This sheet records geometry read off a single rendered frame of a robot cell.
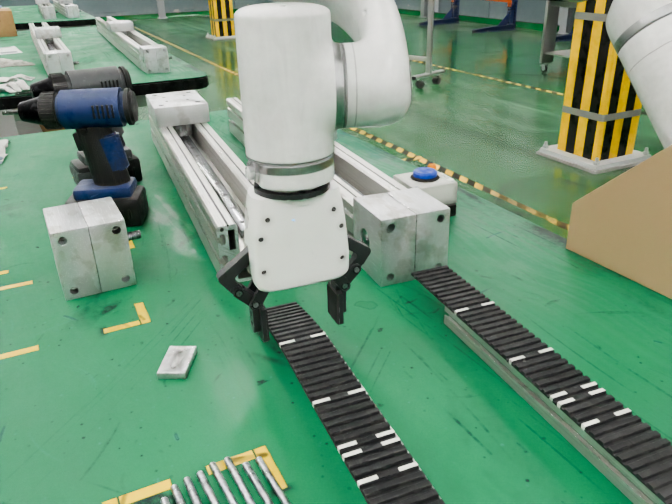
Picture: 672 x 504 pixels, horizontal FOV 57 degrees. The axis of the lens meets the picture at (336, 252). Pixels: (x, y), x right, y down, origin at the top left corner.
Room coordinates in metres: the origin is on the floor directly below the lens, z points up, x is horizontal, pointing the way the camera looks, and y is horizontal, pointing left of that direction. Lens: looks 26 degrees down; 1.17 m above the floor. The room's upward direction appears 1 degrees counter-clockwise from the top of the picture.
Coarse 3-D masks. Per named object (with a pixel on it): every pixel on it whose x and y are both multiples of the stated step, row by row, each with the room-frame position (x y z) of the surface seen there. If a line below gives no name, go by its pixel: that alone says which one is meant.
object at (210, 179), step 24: (168, 144) 1.13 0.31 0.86; (192, 144) 1.22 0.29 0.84; (216, 144) 1.11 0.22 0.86; (168, 168) 1.19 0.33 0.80; (192, 168) 0.97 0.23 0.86; (216, 168) 1.09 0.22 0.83; (240, 168) 0.96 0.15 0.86; (192, 192) 0.89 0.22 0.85; (216, 192) 0.93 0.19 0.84; (240, 192) 0.91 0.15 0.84; (192, 216) 0.93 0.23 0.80; (216, 216) 0.76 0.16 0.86; (240, 216) 0.82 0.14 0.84; (216, 240) 0.73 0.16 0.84; (240, 240) 0.77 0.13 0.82; (216, 264) 0.75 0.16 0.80
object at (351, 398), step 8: (352, 392) 0.45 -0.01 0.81; (360, 392) 0.45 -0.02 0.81; (320, 400) 0.44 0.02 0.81; (328, 400) 0.44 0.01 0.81; (336, 400) 0.44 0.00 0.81; (344, 400) 0.44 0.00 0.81; (352, 400) 0.44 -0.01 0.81; (360, 400) 0.44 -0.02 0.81; (368, 400) 0.44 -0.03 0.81; (320, 408) 0.43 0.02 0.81; (328, 408) 0.43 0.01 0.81; (336, 408) 0.43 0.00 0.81
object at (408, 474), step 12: (396, 468) 0.35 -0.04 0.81; (408, 468) 0.35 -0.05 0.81; (360, 480) 0.34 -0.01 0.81; (372, 480) 0.34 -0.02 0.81; (384, 480) 0.35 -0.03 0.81; (396, 480) 0.34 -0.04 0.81; (408, 480) 0.34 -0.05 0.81; (420, 480) 0.34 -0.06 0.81; (372, 492) 0.33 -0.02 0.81; (384, 492) 0.33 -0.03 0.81
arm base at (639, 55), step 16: (640, 32) 0.89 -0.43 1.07; (656, 32) 0.87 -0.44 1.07; (624, 48) 0.91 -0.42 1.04; (640, 48) 0.88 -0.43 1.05; (656, 48) 0.87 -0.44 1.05; (624, 64) 0.92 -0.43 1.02; (640, 64) 0.88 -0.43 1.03; (656, 64) 0.86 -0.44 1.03; (640, 80) 0.88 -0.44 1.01; (656, 80) 0.85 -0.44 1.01; (640, 96) 0.89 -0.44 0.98; (656, 96) 0.85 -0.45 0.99; (656, 112) 0.85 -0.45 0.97; (656, 128) 0.85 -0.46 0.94
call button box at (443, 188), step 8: (400, 176) 0.98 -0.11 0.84; (408, 176) 0.98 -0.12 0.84; (440, 176) 0.97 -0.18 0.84; (448, 176) 0.97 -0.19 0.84; (408, 184) 0.94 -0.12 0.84; (416, 184) 0.93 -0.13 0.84; (424, 184) 0.93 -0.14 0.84; (432, 184) 0.93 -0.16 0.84; (440, 184) 0.93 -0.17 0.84; (448, 184) 0.94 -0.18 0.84; (456, 184) 0.94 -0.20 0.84; (432, 192) 0.93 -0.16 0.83; (440, 192) 0.93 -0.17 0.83; (448, 192) 0.94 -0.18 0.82; (456, 192) 0.94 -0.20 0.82; (440, 200) 0.93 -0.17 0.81; (448, 200) 0.94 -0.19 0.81; (456, 200) 0.94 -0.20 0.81
